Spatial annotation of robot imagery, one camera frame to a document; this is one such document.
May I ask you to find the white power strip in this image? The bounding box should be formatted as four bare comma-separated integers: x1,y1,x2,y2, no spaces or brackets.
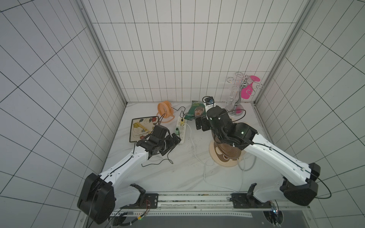
175,117,187,144

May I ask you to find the beige desk fan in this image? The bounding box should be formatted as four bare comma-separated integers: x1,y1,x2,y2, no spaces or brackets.
209,136,246,167

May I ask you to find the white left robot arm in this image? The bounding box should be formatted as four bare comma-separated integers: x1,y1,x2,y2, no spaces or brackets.
77,124,181,225

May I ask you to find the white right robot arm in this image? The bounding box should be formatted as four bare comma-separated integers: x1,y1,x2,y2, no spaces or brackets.
195,105,321,206

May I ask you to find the small orange desk fan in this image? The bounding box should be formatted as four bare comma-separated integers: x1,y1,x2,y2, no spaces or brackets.
156,101,175,124

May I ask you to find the green snack bag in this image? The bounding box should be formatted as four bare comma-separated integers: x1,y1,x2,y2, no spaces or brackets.
184,101,206,120

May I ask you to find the clear glass holder stand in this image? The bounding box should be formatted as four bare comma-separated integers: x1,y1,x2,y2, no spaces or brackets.
225,72,263,116

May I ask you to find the pink wine glass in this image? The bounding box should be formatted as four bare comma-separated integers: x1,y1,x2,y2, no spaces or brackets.
241,75,262,100

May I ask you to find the black orange fan cable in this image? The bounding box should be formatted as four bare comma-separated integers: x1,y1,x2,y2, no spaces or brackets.
170,106,186,122

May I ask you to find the black white fan cable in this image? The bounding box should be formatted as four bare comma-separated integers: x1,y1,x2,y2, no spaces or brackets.
141,142,175,168

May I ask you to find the white beige fan cable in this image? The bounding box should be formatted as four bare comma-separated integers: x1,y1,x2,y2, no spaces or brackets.
203,155,257,193

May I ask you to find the aluminium rail base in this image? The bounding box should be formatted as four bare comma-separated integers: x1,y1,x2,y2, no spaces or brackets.
112,192,312,218

